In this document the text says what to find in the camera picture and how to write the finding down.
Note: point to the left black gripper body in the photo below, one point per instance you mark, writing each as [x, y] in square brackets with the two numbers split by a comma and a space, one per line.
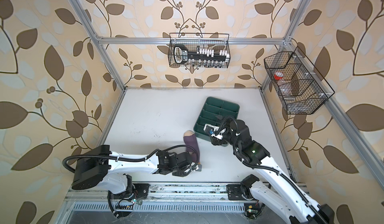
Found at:
[180, 171]

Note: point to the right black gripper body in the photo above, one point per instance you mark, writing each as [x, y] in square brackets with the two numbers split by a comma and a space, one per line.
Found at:
[226, 136]

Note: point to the purple striped sock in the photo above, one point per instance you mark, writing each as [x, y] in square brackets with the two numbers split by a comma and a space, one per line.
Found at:
[191, 142]

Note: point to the green plastic divided tray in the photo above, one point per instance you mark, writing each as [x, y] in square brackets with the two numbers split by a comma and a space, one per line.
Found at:
[213, 112]

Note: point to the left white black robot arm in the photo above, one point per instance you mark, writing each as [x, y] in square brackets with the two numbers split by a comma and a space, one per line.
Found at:
[111, 171]

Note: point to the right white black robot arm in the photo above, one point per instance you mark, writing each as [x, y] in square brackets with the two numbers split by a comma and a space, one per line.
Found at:
[272, 186]

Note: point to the red capped clear container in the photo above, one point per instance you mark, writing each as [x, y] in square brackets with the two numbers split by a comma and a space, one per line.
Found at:
[279, 76]

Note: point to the black socket set holder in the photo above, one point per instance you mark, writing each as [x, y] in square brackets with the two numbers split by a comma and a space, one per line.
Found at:
[197, 55]

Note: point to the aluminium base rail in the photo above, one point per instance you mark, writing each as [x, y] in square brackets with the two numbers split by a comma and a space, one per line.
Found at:
[158, 191]

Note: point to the right black wire basket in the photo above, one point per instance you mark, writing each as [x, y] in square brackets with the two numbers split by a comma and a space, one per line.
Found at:
[304, 88]

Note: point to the black wire basket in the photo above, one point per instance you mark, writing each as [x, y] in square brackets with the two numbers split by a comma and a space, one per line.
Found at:
[304, 88]
[216, 41]

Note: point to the back black wire basket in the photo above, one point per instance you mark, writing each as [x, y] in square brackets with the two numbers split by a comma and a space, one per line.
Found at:
[216, 41]

